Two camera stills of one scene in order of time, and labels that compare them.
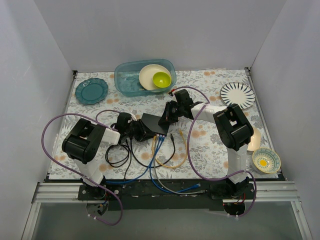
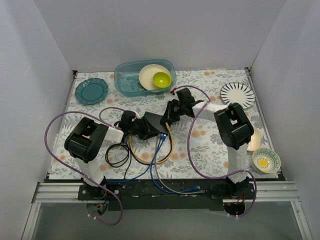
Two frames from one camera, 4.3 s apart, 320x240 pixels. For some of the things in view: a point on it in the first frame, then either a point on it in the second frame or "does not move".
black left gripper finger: x=145 y=128 to x=145 y=121
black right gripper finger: x=174 y=116 does not move
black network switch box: x=152 y=122 does not move
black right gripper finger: x=166 y=118 does not move
